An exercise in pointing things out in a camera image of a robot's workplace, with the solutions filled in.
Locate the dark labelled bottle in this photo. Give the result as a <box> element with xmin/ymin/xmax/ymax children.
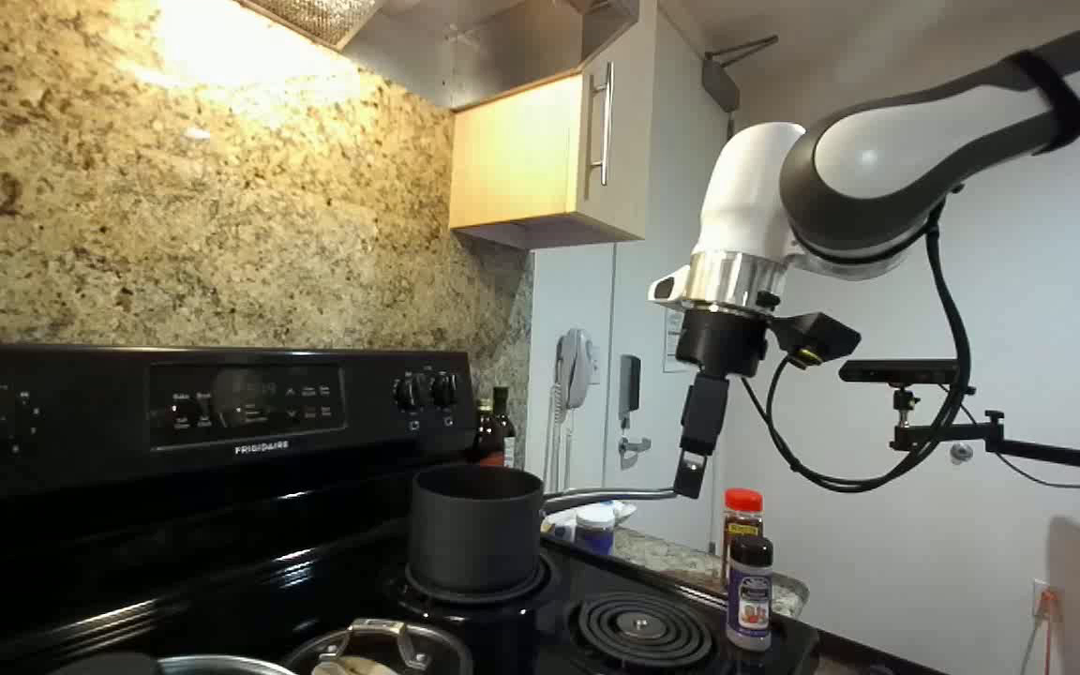
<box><xmin>470</xmin><ymin>383</ymin><xmax>523</xmax><ymax>472</ymax></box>

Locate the light wooden wall cabinet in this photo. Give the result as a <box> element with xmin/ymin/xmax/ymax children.
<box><xmin>445</xmin><ymin>3</ymin><xmax>665</xmax><ymax>253</ymax></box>

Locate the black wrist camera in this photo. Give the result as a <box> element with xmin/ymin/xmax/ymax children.
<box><xmin>773</xmin><ymin>312</ymin><xmax>865</xmax><ymax>370</ymax></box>

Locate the black bar camera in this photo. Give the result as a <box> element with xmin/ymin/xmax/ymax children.
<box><xmin>838</xmin><ymin>355</ymin><xmax>970</xmax><ymax>389</ymax></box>

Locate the white door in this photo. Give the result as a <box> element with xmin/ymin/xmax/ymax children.
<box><xmin>611</xmin><ymin>203</ymin><xmax>736</xmax><ymax>554</ymax></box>

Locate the tall black pot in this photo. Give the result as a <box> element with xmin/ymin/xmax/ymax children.
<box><xmin>406</xmin><ymin>462</ymin><xmax>683</xmax><ymax>603</ymax></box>

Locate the small glass lid steel knob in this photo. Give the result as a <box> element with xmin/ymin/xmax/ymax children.
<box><xmin>280</xmin><ymin>617</ymin><xmax>475</xmax><ymax>675</ymax></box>

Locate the dark door closer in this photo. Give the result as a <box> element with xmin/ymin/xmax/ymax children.
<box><xmin>699</xmin><ymin>35</ymin><xmax>783</xmax><ymax>122</ymax></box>

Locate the black electric stove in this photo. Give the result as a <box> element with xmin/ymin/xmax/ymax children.
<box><xmin>0</xmin><ymin>339</ymin><xmax>946</xmax><ymax>675</ymax></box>

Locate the glass lid with black knob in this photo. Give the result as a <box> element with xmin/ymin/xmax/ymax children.
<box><xmin>153</xmin><ymin>654</ymin><xmax>296</xmax><ymax>675</ymax></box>

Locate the black coil burner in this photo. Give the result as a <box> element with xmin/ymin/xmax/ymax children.
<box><xmin>559</xmin><ymin>584</ymin><xmax>724</xmax><ymax>675</ymax></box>
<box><xmin>395</xmin><ymin>553</ymin><xmax>561</xmax><ymax>620</ymax></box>

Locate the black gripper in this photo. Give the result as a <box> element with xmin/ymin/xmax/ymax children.
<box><xmin>671</xmin><ymin>304</ymin><xmax>773</xmax><ymax>503</ymax></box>

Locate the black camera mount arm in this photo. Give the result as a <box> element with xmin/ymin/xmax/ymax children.
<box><xmin>885</xmin><ymin>383</ymin><xmax>1080</xmax><ymax>479</ymax></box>

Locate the silver cabinet handle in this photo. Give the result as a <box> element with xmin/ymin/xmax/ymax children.
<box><xmin>584</xmin><ymin>55</ymin><xmax>618</xmax><ymax>188</ymax></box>

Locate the blue jar with white lid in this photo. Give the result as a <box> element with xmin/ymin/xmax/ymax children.
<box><xmin>569</xmin><ymin>503</ymin><xmax>625</xmax><ymax>558</ymax></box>

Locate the white wall phone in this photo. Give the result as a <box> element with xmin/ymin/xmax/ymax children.
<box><xmin>544</xmin><ymin>327</ymin><xmax>603</xmax><ymax>494</ymax></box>

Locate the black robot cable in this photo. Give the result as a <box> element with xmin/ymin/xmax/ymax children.
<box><xmin>739</xmin><ymin>203</ymin><xmax>981</xmax><ymax>498</ymax></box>

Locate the black door lock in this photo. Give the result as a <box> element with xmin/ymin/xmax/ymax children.
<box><xmin>614</xmin><ymin>354</ymin><xmax>645</xmax><ymax>430</ymax></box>

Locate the red cap spice jar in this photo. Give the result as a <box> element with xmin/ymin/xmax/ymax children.
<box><xmin>719</xmin><ymin>483</ymin><xmax>768</xmax><ymax>594</ymax></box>

